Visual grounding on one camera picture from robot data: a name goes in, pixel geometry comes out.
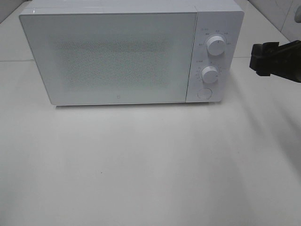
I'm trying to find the white microwave door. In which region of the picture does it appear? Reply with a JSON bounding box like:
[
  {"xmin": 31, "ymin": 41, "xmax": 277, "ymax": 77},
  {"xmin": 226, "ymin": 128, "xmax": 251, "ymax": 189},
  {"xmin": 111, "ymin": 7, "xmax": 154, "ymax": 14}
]
[{"xmin": 20, "ymin": 13, "xmax": 197, "ymax": 105}]

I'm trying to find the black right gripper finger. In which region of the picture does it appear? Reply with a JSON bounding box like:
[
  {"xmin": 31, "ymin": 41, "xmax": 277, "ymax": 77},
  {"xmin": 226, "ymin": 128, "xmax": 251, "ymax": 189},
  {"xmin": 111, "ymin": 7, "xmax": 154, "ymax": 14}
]
[
  {"xmin": 251, "ymin": 40, "xmax": 301, "ymax": 62},
  {"xmin": 249, "ymin": 57, "xmax": 301, "ymax": 82}
]

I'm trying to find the white microwave oven body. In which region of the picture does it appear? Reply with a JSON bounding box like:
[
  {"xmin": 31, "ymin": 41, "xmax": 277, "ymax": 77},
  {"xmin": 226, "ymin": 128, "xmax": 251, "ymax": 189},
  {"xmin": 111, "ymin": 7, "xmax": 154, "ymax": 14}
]
[{"xmin": 19, "ymin": 0, "xmax": 244, "ymax": 105}]

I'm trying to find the round white door button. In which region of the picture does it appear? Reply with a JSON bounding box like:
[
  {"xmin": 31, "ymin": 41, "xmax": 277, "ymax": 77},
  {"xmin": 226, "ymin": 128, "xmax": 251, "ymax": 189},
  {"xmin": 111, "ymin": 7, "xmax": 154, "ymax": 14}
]
[{"xmin": 198, "ymin": 88, "xmax": 213, "ymax": 100}]

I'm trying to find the upper white power knob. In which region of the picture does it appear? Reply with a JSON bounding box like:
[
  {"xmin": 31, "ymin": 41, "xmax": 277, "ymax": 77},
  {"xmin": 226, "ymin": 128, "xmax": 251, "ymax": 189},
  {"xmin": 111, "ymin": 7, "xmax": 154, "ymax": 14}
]
[{"xmin": 206, "ymin": 35, "xmax": 226, "ymax": 56}]

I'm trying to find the white timer knob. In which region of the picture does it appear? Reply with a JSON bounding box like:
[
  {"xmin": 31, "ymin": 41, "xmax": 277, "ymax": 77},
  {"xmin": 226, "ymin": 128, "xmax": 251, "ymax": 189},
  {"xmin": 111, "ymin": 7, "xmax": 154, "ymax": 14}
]
[{"xmin": 201, "ymin": 66, "xmax": 219, "ymax": 84}]

